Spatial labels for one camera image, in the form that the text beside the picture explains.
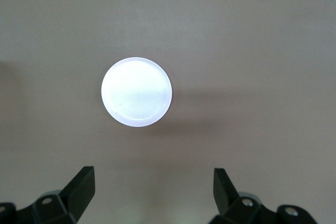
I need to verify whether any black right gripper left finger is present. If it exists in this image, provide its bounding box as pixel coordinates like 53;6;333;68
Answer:
0;165;96;224

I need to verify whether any pale pink round plate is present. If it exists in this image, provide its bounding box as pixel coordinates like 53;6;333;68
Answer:
101;56;174;128

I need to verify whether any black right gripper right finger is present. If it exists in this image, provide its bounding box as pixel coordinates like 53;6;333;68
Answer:
211;167;319;224

